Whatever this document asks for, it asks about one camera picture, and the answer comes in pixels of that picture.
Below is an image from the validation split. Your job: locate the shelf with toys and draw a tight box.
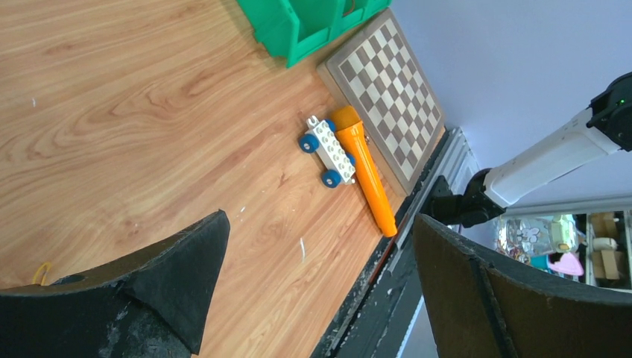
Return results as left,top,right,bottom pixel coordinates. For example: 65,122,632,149
495,210,631,293

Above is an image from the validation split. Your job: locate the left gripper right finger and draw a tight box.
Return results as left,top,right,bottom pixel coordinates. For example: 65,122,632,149
413,215,631,357

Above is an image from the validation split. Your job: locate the wooden chessboard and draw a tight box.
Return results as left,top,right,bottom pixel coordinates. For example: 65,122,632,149
317,9,444,196

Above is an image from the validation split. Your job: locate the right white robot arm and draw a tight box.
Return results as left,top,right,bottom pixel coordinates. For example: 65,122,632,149
424,73,631,227

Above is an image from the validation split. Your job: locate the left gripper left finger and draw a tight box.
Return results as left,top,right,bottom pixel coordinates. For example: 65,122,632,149
1,210,230,357

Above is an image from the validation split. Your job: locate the orange toy microphone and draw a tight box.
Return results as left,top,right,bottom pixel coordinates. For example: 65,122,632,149
330,106,398,237

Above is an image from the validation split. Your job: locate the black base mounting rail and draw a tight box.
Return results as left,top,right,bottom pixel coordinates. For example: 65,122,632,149
312,128,477,357

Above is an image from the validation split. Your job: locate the white blue toy car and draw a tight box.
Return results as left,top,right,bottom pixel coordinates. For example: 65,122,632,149
298,116,356,189

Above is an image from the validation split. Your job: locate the green plastic bin organizer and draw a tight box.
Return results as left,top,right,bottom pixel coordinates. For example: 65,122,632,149
238,0,391,68

